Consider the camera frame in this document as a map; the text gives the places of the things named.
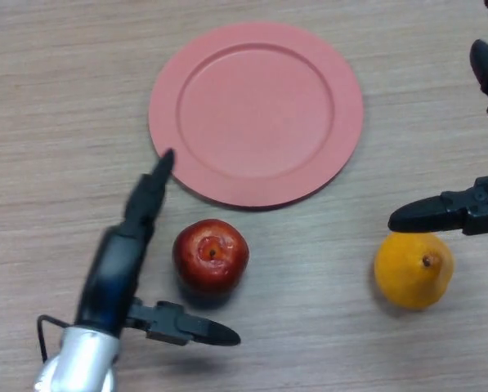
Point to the red apple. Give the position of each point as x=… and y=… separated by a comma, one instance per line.
x=209, y=257

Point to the yellow pear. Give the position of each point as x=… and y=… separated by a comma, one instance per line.
x=411, y=277

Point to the pink round plate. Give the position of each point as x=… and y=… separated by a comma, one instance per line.
x=256, y=114

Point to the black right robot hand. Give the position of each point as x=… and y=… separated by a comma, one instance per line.
x=431, y=214

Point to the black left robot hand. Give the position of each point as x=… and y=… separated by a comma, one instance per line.
x=113, y=277

